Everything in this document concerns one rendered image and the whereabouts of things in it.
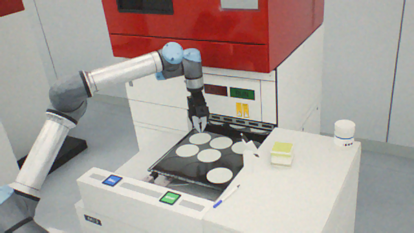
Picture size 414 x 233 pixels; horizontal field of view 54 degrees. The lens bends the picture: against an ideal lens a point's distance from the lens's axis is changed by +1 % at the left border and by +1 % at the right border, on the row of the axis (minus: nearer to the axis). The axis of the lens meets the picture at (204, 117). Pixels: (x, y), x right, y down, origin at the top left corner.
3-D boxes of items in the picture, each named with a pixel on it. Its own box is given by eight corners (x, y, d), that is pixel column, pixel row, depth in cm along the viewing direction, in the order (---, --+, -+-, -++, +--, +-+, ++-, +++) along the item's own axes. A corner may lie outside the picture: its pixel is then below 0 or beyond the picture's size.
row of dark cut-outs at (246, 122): (188, 114, 195) (187, 109, 194) (273, 129, 174) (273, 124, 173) (187, 114, 195) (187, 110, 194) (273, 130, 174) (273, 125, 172)
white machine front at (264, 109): (136, 123, 220) (122, 52, 202) (278, 152, 181) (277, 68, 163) (132, 125, 218) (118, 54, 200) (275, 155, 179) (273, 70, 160)
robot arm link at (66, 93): (38, 74, 132) (177, 33, 145) (44, 85, 142) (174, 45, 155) (50, 107, 130) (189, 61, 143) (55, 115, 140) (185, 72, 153)
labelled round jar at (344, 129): (336, 139, 159) (337, 118, 154) (355, 143, 155) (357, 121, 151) (331, 148, 153) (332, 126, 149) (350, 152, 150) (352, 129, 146)
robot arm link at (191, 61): (176, 50, 162) (196, 46, 164) (180, 75, 167) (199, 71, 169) (182, 55, 156) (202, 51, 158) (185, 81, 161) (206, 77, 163)
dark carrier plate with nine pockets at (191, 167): (195, 130, 191) (195, 129, 191) (262, 144, 174) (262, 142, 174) (152, 169, 166) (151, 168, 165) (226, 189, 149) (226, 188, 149)
